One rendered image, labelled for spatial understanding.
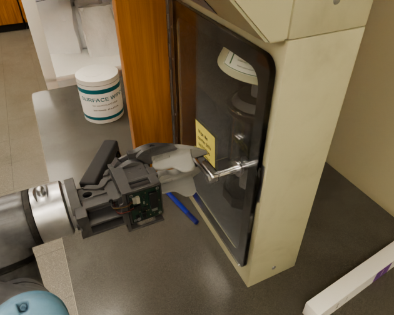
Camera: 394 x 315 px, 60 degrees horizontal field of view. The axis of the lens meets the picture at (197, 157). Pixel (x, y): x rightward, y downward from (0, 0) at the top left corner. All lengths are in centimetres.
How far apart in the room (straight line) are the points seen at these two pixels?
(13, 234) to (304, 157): 39
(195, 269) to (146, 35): 47
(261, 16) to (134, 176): 26
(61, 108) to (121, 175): 83
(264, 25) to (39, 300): 32
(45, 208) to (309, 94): 35
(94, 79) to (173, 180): 61
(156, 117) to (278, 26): 48
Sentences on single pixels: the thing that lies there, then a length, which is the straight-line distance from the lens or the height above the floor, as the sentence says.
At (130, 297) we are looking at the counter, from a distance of 70.
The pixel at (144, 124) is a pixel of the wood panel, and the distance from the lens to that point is 80.
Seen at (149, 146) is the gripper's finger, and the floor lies 124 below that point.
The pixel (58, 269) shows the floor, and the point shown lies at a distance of 198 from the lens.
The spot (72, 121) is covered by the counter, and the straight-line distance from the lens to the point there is 119.
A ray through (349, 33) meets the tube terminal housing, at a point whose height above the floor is 141.
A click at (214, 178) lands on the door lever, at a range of 50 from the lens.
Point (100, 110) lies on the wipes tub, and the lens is 112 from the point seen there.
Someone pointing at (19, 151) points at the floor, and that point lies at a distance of 286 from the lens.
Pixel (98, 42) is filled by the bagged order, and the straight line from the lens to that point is 167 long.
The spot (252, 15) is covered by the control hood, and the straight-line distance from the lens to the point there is 36.
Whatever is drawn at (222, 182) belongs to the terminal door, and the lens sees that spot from 60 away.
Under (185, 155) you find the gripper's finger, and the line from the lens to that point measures 51.
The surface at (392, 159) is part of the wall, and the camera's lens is 91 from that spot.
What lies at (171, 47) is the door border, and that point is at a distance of 67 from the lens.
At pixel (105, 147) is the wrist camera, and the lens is 56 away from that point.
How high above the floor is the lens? 154
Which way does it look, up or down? 38 degrees down
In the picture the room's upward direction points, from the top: straight up
